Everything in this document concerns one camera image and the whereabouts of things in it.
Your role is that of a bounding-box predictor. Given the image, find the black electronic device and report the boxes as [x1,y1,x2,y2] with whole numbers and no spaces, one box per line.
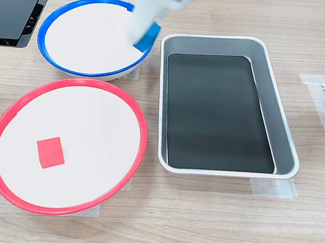
[0,0,57,52]

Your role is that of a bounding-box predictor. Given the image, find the red-rimmed white dish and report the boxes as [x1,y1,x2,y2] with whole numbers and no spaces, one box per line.
[0,71,153,224]

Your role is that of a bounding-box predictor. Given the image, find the black tray liner mat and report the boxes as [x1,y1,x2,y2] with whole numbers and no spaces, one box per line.
[158,50,284,176]

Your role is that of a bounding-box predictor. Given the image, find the red wooden cube block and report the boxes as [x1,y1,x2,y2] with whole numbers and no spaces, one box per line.
[34,135,67,171]

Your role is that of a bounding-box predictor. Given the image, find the silver metal tray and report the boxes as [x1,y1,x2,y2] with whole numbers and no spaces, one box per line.
[150,30,310,184]

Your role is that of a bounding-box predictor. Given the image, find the blue-rimmed white dish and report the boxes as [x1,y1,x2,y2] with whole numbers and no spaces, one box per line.
[34,0,159,85]

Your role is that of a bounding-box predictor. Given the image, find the blue wooden cube block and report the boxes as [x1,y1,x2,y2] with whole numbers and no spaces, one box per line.
[133,20,162,54]

